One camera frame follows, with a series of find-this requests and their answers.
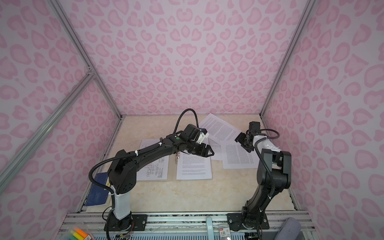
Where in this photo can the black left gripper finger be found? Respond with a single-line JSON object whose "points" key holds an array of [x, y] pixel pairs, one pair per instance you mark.
{"points": [[208, 151], [202, 153]]}

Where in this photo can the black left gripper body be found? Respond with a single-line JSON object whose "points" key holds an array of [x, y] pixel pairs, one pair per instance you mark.
{"points": [[196, 146]]}

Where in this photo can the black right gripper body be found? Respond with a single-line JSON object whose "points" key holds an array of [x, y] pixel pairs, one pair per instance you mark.
{"points": [[247, 145]]}

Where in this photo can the central printed text sheet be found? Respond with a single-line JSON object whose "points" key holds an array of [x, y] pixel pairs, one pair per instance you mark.
{"points": [[218, 129]]}

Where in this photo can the translucent beige file folder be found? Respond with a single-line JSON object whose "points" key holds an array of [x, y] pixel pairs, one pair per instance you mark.
{"points": [[172, 171]]}

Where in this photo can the technical drawing paper sheet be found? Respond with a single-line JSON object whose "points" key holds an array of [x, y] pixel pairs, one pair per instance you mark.
{"points": [[155, 171]]}

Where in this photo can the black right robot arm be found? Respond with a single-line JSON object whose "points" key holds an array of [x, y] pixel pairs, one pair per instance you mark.
{"points": [[273, 176]]}

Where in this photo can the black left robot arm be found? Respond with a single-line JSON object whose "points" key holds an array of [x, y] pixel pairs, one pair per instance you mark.
{"points": [[122, 174]]}

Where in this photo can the small labelled plastic bag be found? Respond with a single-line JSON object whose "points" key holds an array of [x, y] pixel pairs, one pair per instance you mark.
{"points": [[225, 232]]}

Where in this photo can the grey foam roll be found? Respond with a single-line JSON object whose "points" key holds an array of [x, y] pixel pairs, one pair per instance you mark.
{"points": [[290, 230]]}

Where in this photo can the blue booklet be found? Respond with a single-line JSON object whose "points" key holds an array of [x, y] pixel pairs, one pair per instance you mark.
{"points": [[98, 195]]}

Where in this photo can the highlighter marker pack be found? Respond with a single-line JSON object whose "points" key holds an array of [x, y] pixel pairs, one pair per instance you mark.
{"points": [[78, 234]]}

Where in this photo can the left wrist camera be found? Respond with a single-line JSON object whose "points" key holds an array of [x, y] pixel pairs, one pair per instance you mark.
{"points": [[195, 134]]}

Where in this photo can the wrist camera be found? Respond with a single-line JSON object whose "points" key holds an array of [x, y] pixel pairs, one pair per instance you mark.
{"points": [[195, 134], [254, 128]]}

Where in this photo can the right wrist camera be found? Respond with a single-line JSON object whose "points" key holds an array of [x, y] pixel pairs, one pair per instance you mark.
{"points": [[254, 128]]}

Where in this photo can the right corner aluminium post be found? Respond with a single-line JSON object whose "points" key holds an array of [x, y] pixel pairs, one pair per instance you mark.
{"points": [[308, 11]]}

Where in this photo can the corner aluminium post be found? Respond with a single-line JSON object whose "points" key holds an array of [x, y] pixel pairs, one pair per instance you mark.
{"points": [[64, 20], [308, 11]]}

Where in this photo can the left corner aluminium post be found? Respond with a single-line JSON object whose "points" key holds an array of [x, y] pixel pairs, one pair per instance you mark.
{"points": [[64, 20]]}

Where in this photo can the diagonal aluminium frame bar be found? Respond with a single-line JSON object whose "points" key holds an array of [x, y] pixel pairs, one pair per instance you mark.
{"points": [[19, 160]]}

